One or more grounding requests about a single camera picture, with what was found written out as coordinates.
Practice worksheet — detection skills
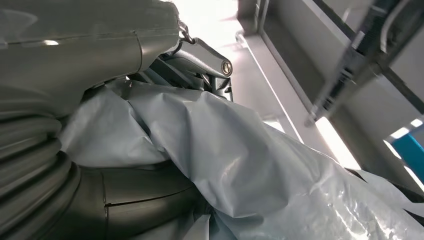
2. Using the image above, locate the metal ceiling rail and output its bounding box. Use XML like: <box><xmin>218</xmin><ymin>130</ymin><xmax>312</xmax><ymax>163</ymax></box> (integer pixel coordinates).
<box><xmin>304</xmin><ymin>0</ymin><xmax>424</xmax><ymax>128</ymax></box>

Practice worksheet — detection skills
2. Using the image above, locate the ceiling light strip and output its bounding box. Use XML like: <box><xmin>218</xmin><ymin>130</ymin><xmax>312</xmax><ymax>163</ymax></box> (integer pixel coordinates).
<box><xmin>314</xmin><ymin>115</ymin><xmax>362</xmax><ymax>171</ymax></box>

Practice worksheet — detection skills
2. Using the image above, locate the blue panel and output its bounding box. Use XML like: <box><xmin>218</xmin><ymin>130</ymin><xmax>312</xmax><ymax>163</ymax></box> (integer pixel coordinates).
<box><xmin>392</xmin><ymin>132</ymin><xmax>424</xmax><ymax>183</ymax></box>

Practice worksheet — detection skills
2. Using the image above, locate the grey package with red print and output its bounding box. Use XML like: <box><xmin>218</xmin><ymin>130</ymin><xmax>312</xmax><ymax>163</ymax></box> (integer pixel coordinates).
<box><xmin>59</xmin><ymin>79</ymin><xmax>424</xmax><ymax>240</ymax></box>

